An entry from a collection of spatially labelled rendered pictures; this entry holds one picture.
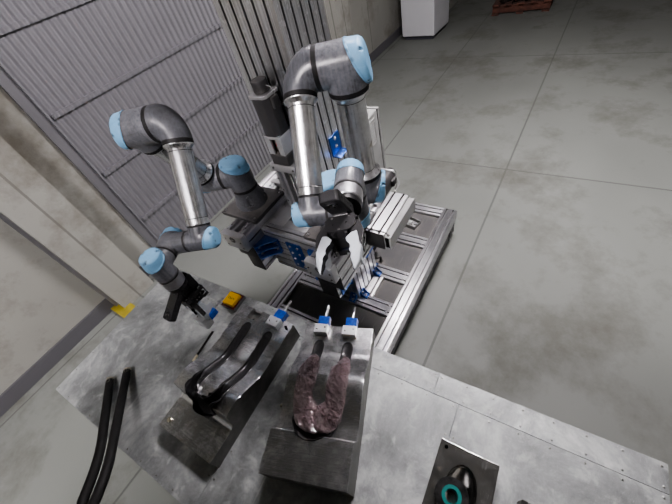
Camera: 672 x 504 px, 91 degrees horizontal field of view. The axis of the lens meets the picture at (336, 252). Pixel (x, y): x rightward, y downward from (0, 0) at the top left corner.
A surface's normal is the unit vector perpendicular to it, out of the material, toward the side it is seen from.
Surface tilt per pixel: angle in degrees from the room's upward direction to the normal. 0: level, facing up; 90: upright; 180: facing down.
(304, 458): 0
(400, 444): 0
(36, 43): 90
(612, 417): 0
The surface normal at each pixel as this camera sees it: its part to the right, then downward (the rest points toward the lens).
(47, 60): 0.84, 0.26
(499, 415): -0.22, -0.65
